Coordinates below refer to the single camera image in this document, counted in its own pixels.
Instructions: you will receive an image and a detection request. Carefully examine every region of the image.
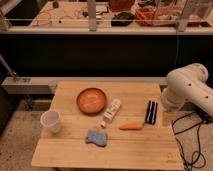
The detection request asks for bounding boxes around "orange crate on bench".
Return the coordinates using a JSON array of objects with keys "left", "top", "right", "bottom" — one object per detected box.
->
[{"left": 135, "top": 7, "right": 179, "bottom": 26}]

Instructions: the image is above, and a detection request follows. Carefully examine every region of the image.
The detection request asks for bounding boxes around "metal clamp bracket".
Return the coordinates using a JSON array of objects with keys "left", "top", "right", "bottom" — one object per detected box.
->
[{"left": 0, "top": 54, "right": 32, "bottom": 85}]

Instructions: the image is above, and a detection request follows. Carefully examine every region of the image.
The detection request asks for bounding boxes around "black rectangular brush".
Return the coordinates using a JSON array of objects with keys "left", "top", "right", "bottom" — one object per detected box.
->
[{"left": 145, "top": 101, "right": 158, "bottom": 125}]

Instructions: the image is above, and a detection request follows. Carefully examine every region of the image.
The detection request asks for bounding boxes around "black power cable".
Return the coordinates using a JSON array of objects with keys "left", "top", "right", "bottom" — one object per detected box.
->
[{"left": 171, "top": 111, "right": 208, "bottom": 171}]

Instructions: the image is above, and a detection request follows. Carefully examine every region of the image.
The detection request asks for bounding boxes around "orange ceramic bowl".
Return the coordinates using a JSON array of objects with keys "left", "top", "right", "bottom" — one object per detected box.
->
[{"left": 76, "top": 88, "right": 107, "bottom": 114}]

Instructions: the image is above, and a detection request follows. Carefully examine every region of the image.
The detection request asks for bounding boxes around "orange carrot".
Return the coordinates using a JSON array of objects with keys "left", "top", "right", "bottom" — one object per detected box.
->
[{"left": 119, "top": 122, "right": 143, "bottom": 131}]

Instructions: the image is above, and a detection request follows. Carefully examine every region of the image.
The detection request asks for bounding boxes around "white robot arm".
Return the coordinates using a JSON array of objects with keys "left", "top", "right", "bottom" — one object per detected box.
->
[{"left": 161, "top": 63, "right": 213, "bottom": 117}]

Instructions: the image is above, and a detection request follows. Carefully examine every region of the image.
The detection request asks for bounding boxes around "grey vertical post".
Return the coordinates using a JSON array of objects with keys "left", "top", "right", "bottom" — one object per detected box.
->
[{"left": 87, "top": 0, "right": 97, "bottom": 31}]

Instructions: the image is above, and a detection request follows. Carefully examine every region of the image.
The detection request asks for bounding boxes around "blue sponge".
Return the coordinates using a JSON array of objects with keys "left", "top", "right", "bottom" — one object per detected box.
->
[{"left": 85, "top": 130, "right": 108, "bottom": 147}]

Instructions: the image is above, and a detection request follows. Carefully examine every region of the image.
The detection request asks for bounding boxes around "white tube bottle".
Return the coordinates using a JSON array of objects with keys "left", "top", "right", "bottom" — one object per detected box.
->
[{"left": 100, "top": 99, "right": 121, "bottom": 128}]

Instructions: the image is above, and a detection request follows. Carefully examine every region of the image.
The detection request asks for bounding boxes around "black bowl on bench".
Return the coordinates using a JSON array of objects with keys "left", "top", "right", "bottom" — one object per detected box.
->
[{"left": 111, "top": 12, "right": 135, "bottom": 26}]

